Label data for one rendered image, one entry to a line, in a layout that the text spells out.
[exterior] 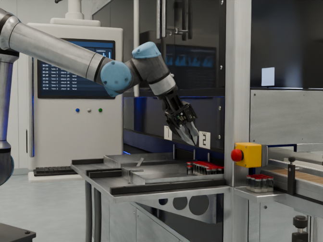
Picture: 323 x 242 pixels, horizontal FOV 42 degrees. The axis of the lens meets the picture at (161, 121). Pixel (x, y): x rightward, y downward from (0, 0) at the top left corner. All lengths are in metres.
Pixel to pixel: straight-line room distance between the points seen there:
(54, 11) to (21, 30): 5.77
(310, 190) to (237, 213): 0.28
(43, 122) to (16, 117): 4.54
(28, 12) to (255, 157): 5.85
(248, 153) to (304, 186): 0.19
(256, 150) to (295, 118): 0.26
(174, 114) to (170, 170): 0.44
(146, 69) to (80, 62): 0.21
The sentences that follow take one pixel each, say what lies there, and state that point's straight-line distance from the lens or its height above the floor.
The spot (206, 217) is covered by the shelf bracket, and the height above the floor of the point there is 0.75.
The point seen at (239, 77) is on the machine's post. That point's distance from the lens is 1.41.
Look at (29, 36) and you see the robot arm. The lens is 1.17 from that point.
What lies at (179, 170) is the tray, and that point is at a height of 0.89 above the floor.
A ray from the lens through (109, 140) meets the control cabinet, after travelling 2.27.
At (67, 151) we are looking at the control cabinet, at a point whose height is 0.90.
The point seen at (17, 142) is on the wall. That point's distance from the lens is 6.79.
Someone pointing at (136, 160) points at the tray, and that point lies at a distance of 1.97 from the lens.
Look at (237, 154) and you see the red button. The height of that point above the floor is 1.00.
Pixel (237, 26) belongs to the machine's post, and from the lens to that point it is 1.42.
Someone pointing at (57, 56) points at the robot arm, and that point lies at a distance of 1.15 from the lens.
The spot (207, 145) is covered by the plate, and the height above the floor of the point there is 1.00.
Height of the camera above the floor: 1.17
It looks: 3 degrees down
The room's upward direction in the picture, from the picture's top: straight up
